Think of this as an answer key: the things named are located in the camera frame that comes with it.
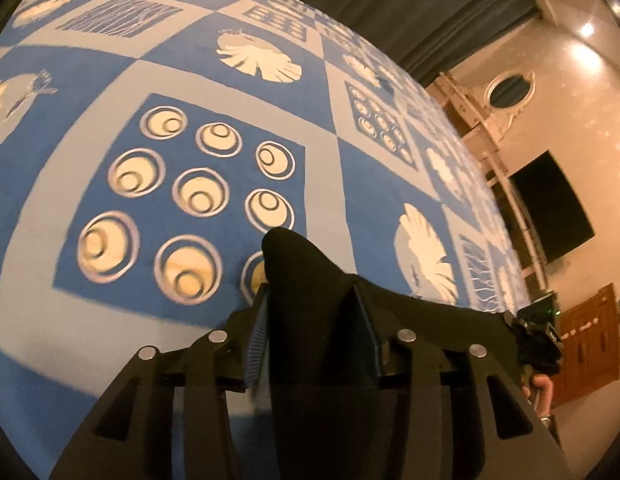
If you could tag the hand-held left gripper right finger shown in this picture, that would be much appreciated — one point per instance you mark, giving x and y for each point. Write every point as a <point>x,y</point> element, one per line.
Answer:
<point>366,330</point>

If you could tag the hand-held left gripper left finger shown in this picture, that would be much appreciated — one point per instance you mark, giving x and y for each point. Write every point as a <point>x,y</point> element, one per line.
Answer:
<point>257,335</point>

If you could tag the black pants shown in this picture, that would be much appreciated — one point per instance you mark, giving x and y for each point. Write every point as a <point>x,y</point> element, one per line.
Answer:
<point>320,360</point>

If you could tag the person's right hand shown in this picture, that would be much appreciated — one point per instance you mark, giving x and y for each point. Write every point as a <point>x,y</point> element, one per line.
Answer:
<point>542,392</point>

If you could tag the wooden door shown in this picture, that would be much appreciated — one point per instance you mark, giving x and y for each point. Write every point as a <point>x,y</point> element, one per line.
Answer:
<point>587,345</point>

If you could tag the blue patterned bed blanket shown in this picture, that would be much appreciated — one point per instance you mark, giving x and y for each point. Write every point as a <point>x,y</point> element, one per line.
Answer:
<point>189,85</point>

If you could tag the dark grey curtain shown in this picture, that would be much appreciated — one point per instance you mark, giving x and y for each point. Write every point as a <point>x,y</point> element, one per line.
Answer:
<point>390,5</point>

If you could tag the black wall television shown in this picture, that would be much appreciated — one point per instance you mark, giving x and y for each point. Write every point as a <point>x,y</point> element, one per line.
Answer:
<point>552,205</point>

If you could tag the oval wall mirror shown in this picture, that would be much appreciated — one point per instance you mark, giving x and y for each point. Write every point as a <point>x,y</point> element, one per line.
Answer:
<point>509,89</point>

